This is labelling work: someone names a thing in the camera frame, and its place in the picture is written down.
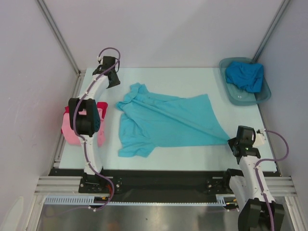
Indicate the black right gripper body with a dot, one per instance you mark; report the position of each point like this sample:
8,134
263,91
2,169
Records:
234,144

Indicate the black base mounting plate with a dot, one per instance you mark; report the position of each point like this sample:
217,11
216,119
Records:
151,186

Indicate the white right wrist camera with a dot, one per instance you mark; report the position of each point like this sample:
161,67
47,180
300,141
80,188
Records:
260,138

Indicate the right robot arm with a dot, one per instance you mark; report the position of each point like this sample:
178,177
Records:
258,208

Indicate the dark blue crumpled t-shirt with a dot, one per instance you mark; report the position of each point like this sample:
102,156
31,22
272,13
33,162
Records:
248,77

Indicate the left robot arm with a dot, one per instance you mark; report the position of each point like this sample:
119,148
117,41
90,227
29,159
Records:
84,116

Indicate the aluminium frame rail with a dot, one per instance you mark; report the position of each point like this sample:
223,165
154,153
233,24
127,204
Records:
57,185

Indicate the light blue t-shirt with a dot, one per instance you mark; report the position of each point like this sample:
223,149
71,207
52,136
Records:
151,120

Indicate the light blue cable duct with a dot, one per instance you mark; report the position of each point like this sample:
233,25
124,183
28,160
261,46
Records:
76,200

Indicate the translucent blue plastic bin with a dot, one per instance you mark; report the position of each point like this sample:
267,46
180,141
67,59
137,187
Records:
241,97

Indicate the pink folded t-shirt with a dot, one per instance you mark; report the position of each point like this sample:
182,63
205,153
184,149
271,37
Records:
71,137

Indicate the red folded t-shirt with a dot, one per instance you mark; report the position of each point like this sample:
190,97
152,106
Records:
102,108

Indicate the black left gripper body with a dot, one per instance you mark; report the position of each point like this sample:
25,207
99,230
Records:
115,82

